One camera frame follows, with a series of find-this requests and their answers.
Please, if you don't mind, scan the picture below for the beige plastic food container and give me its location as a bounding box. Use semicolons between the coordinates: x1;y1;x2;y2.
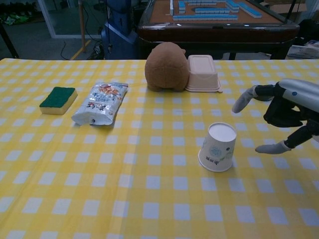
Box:
184;55;223;94

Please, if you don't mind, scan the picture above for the yellow white checkered tablecloth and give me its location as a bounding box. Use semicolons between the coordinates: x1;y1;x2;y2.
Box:
0;58;319;239

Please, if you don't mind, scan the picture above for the green yellow sponge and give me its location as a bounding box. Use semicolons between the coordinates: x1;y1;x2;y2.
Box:
39;86;78;116

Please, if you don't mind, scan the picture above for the wooden pole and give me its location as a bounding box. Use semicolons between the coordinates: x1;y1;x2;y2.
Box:
78;0;87;53

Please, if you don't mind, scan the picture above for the dark wooden mahjong table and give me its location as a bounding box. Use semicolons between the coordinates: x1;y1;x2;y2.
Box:
136;0;300;60

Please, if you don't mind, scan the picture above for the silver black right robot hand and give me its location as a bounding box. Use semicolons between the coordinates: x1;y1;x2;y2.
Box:
231;78;319;155

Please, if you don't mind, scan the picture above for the white printed snack bag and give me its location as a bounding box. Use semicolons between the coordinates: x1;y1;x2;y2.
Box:
71;81;129;126

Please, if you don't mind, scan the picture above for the white plastic basket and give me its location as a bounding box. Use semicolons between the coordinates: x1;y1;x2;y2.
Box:
288;44;319;60

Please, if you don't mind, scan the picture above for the blue machine base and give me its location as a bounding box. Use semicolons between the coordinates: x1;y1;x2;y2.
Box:
101;0;138;60

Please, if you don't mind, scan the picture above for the brown plush toy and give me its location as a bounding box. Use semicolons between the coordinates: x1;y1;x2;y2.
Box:
145;41;190;93

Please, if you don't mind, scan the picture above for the white floral paper cup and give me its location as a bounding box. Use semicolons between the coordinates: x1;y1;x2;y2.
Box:
198;121;237;173

